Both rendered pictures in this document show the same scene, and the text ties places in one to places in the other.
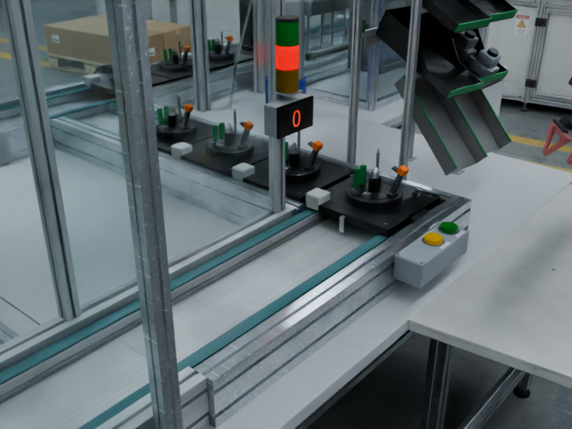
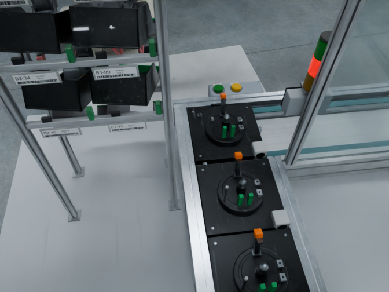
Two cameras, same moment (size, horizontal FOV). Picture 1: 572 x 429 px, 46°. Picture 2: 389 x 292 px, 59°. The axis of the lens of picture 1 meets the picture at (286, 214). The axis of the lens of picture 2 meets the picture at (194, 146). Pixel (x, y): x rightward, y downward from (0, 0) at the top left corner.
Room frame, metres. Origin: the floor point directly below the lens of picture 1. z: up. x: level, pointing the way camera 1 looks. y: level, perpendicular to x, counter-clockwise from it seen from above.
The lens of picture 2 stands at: (2.16, 0.22, 1.88)
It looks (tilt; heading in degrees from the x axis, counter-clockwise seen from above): 52 degrees down; 221
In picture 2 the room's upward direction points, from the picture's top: 1 degrees clockwise
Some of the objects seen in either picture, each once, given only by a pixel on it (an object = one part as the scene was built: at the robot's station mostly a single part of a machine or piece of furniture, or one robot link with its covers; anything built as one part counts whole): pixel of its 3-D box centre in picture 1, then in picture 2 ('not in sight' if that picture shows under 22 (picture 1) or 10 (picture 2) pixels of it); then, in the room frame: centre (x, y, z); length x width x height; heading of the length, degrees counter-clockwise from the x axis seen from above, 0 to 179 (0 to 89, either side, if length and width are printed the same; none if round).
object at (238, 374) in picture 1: (358, 284); (285, 103); (1.20, -0.15, 0.91); 0.89 x 0.06 x 0.11; 139
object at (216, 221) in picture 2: (294, 157); (241, 186); (1.67, -0.02, 1.01); 0.24 x 0.24 x 0.13; 49
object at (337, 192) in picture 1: (373, 201); (224, 131); (1.50, -0.22, 0.96); 0.24 x 0.24 x 0.02; 49
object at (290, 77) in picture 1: (287, 79); (315, 80); (1.44, 0.00, 1.28); 0.05 x 0.05 x 0.05
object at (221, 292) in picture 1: (287, 262); (305, 138); (1.29, 0.00, 0.91); 0.84 x 0.28 x 0.10; 139
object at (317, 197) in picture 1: (317, 199); (259, 149); (1.49, -0.08, 0.97); 0.05 x 0.05 x 0.04; 49
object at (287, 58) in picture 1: (287, 56); (320, 64); (1.44, 0.00, 1.33); 0.05 x 0.05 x 0.05
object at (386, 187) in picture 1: (374, 194); (225, 128); (1.50, -0.22, 0.98); 0.14 x 0.14 x 0.02
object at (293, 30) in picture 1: (287, 32); (327, 47); (1.44, 0.00, 1.38); 0.05 x 0.05 x 0.05
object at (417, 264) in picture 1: (431, 253); (235, 93); (1.30, -0.32, 0.93); 0.21 x 0.07 x 0.06; 139
